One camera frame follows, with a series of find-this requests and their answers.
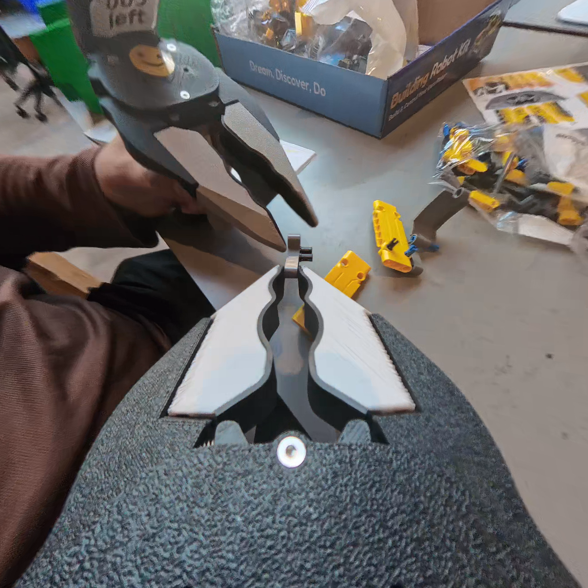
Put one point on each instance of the silver stand base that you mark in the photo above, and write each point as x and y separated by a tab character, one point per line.
574	11

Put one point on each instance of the blue robot kit box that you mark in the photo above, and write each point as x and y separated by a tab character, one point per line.
298	82

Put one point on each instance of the green plastic bin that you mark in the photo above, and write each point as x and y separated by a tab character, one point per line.
64	59

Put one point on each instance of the bag of yellow bricks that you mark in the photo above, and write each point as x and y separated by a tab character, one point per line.
505	165

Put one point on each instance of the yellow grey brick assembly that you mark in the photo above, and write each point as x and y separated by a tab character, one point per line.
388	229

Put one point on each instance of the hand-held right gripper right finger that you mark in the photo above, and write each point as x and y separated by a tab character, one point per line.
358	363

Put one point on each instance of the person's left forearm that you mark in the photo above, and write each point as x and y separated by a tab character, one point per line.
55	197

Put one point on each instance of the grey bent beam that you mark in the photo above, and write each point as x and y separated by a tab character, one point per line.
292	262

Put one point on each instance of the heap of clear part bags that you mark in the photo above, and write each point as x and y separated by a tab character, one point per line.
344	32

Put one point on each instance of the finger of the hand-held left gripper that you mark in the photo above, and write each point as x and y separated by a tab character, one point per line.
202	165
266	151

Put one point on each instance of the black office chair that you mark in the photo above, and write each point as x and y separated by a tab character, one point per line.
32	82

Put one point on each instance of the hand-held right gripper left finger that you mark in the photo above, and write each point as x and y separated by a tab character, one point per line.
225	363

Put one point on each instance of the yellow panel brick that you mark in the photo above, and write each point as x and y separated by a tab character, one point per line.
347	273

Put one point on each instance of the person's black trousers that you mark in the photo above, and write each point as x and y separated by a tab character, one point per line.
156	289

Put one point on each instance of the grey desk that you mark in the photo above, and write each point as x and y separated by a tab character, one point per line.
482	321

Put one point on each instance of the yellow grey sticker sheet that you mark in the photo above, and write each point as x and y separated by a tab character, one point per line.
528	92

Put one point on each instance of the person's left hand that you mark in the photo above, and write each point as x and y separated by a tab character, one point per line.
133	183

